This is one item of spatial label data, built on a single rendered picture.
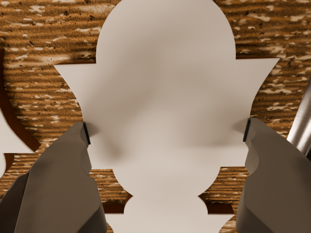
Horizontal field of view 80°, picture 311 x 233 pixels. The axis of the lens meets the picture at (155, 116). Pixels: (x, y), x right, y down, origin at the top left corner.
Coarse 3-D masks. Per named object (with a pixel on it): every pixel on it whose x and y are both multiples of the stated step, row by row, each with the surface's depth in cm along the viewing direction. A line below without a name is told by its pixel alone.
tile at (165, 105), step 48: (144, 0) 9; (192, 0) 9; (96, 48) 10; (144, 48) 10; (192, 48) 10; (96, 96) 11; (144, 96) 11; (192, 96) 11; (240, 96) 11; (96, 144) 13; (144, 144) 13; (192, 144) 13; (240, 144) 13; (144, 192) 14; (192, 192) 14
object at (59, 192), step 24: (72, 144) 9; (48, 168) 8; (72, 168) 8; (24, 192) 7; (48, 192) 7; (72, 192) 7; (96, 192) 7; (24, 216) 6; (48, 216) 6; (72, 216) 6; (96, 216) 6
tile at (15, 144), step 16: (0, 64) 12; (0, 80) 12; (0, 96) 13; (0, 112) 13; (0, 128) 13; (16, 128) 14; (0, 144) 14; (16, 144) 14; (32, 144) 14; (0, 160) 15; (0, 176) 15
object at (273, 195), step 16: (256, 128) 10; (256, 144) 9; (272, 144) 9; (288, 144) 9; (256, 160) 8; (272, 160) 8; (288, 160) 8; (304, 160) 8; (256, 176) 7; (272, 176) 7; (288, 176) 7; (304, 176) 7; (256, 192) 7; (272, 192) 7; (288, 192) 7; (304, 192) 7; (240, 208) 7; (256, 208) 6; (272, 208) 6; (288, 208) 6; (304, 208) 6; (240, 224) 7; (256, 224) 6; (272, 224) 6; (288, 224) 6; (304, 224) 6
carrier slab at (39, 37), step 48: (0, 0) 10; (48, 0) 10; (96, 0) 10; (240, 0) 10; (288, 0) 10; (0, 48) 12; (48, 48) 12; (240, 48) 11; (288, 48) 11; (48, 96) 13; (288, 96) 13; (48, 144) 15; (0, 192) 18; (240, 192) 17
